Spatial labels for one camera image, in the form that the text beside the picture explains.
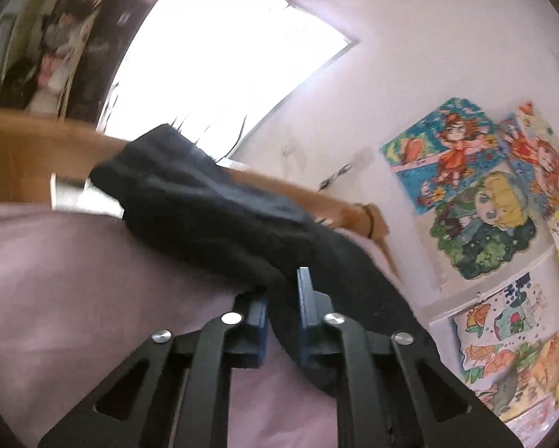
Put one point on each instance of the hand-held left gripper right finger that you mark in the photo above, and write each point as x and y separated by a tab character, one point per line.
310	326

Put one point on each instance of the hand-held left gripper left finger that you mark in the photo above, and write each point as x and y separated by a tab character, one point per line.
254	331

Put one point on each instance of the dark navy padded jacket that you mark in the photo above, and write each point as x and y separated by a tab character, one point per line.
214	214

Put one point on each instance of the pink bed sheet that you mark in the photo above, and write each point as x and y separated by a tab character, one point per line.
74	298

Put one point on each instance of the white poster with orange fruit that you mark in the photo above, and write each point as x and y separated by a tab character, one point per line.
508	345

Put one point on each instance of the green cut-out poster blonde figure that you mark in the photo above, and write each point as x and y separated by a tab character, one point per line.
485	228

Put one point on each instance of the blue poster with red-haired figure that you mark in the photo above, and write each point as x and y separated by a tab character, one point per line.
429	158

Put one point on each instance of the shiny grey object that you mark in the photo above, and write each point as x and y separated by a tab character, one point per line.
83	193

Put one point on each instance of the bright window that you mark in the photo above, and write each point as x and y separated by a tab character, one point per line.
214	56

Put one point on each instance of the orange poster with red-haired figure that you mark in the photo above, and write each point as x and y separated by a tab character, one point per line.
536	154

